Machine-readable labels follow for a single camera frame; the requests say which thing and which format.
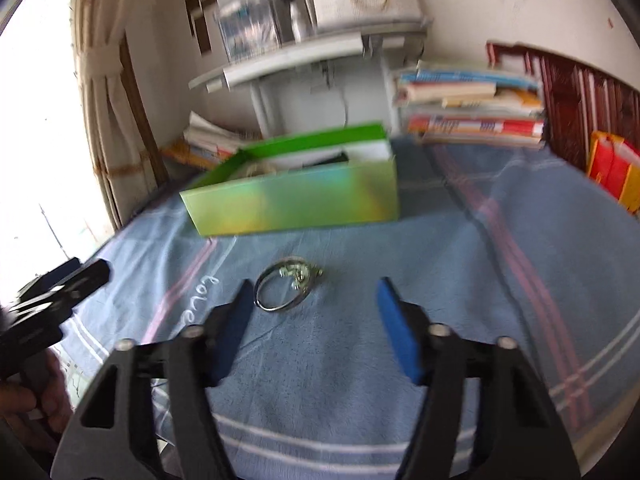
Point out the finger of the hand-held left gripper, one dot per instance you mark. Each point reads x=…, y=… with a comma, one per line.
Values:
x=90, y=275
x=55, y=272

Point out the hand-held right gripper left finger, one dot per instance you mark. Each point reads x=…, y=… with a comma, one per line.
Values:
x=232, y=330

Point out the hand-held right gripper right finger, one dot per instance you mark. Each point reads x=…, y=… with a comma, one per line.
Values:
x=400, y=335

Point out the silver bangle with charm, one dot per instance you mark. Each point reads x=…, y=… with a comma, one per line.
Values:
x=295, y=274

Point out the green iridescent cardboard box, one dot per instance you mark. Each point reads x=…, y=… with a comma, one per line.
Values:
x=300, y=200

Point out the person's left hand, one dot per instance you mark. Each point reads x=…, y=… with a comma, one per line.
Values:
x=15, y=402

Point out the blue plaid bed sheet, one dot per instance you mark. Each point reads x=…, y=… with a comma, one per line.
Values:
x=350, y=270

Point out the frosted window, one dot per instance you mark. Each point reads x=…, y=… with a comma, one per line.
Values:
x=40, y=160

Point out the leaning pile of books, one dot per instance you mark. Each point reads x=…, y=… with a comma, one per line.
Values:
x=210, y=142

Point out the black wristband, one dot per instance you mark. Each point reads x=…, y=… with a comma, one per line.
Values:
x=330, y=160

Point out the beige curtain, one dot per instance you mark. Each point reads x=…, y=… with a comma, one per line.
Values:
x=105, y=85

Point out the tall stack of books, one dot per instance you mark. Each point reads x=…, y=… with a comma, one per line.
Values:
x=465, y=125

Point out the yellow and red gift bag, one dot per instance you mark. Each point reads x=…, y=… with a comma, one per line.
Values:
x=615, y=170

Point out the grey desk shelf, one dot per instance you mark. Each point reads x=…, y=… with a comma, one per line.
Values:
x=300, y=60

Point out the clear marker pen case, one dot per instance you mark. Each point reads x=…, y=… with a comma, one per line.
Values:
x=247, y=30

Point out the red wooden headboard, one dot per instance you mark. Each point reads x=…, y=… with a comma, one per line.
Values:
x=575, y=95

